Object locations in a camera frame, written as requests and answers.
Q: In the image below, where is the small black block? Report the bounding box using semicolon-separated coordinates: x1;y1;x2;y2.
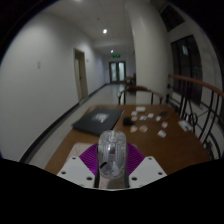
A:
122;116;136;127

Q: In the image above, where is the transparent computer mouse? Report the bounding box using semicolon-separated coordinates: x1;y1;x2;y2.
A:
97;129;128;179

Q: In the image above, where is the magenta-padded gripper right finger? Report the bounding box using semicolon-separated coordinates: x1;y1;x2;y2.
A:
126;143;168;189

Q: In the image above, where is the black flat pad white print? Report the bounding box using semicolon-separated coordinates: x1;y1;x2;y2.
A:
71;107;125;136

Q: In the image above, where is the dark framed window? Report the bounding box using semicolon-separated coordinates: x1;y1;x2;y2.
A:
170;34;203;105

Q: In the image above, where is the black railing wooden handrail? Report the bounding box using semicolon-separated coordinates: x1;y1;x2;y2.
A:
166;73;224;158

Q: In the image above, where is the wooden chair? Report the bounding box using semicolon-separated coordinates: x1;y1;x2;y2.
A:
116;85;165;105

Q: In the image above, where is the side doorway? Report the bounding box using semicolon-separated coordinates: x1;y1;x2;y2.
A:
73;48;90;101

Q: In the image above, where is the glass double door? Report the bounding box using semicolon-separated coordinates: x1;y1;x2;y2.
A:
108;60;127;84

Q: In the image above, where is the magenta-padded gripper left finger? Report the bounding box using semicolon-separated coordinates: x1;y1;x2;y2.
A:
56;143;101;189

